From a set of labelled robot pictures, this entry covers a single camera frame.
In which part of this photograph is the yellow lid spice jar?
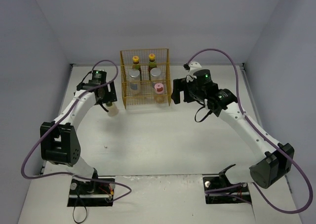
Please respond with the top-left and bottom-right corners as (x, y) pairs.
(106, 103), (119, 117)

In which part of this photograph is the pink lid spice jar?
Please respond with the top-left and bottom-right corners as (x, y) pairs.
(154, 83), (164, 103)

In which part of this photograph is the white shaker blue label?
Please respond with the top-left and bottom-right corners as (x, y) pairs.
(150, 67), (162, 87)

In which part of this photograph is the silver lid white shaker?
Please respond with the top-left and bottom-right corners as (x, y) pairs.
(128, 69), (141, 95)

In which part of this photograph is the yellow cap sauce bottle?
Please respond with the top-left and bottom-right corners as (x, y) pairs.
(148, 53), (157, 80)
(132, 55), (142, 80)

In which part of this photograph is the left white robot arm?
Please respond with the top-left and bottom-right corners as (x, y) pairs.
(40, 70), (118, 194)

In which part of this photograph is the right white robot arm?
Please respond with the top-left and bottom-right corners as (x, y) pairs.
(171, 69), (294, 189)

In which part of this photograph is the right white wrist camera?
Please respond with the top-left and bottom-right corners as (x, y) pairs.
(183, 61), (202, 76)

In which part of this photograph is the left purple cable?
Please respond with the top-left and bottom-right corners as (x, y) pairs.
(21, 59), (132, 202)

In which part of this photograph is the yellow wire rack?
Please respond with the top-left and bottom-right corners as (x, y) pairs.
(120, 48), (171, 107)

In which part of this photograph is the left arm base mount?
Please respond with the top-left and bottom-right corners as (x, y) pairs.
(67, 177), (115, 207)

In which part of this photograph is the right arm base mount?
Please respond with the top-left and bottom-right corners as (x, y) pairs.
(202, 164), (252, 205)

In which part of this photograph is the black loop cable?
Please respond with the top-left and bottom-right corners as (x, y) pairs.
(71, 194), (88, 222)

